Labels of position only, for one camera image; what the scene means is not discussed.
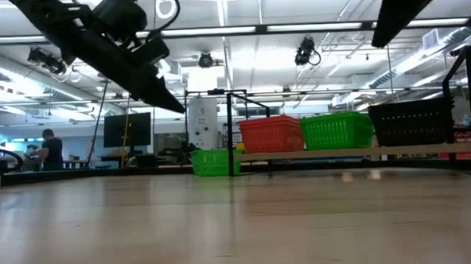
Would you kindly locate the person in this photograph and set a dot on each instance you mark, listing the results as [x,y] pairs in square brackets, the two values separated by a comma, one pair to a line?
[53,150]

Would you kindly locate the wooden shelf with black frame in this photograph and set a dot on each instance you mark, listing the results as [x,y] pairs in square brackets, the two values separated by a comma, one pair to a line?
[340,153]

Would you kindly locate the black ceiling-mounted camera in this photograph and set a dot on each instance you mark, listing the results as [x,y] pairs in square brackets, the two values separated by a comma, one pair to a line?
[47,60]
[304,51]

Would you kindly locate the black metal table frame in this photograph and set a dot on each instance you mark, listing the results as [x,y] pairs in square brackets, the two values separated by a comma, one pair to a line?
[102,175]

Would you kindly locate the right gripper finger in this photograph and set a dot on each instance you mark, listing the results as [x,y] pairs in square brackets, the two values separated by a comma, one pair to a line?
[405,1]

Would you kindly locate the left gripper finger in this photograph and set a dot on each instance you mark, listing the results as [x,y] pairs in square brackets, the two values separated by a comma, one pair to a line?
[130,85]

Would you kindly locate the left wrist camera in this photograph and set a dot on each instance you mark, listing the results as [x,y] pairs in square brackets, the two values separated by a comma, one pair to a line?
[150,51]

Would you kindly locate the small yellow object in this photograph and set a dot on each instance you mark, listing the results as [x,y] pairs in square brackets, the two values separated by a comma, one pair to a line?
[240,146]

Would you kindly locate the green slotted plastic basket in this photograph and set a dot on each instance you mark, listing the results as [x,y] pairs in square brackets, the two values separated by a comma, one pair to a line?
[213,162]
[334,115]
[339,137]

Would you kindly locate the white cylindrical tank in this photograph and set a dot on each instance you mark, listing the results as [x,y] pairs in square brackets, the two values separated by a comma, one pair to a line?
[202,121]

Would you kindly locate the round black ceiling fixture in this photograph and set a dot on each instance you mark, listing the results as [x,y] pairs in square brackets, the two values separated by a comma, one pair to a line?
[205,60]

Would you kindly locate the black metal background frame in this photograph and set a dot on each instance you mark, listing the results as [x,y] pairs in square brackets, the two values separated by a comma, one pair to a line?
[216,92]

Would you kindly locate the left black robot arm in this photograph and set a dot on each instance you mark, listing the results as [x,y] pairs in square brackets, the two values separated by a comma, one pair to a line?
[31,7]

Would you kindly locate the large black display on stand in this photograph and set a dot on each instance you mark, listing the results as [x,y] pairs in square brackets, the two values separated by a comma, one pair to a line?
[127,130]

